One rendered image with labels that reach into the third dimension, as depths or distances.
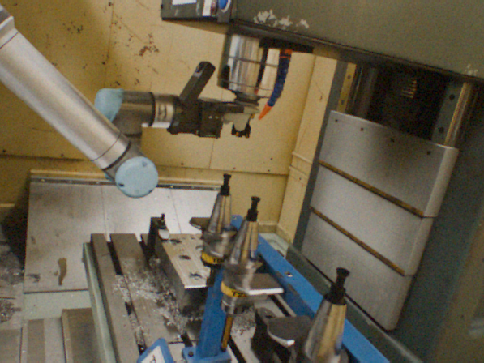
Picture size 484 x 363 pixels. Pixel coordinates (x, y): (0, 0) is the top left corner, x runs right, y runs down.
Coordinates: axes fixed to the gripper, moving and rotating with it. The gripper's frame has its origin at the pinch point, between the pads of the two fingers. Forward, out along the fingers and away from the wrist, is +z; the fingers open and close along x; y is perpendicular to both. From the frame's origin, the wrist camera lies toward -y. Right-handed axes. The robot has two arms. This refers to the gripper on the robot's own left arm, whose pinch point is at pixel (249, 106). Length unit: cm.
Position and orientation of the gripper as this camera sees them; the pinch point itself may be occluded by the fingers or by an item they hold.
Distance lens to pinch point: 105.8
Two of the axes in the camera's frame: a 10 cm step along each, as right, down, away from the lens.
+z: 8.7, -0.3, 5.0
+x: 4.8, 3.2, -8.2
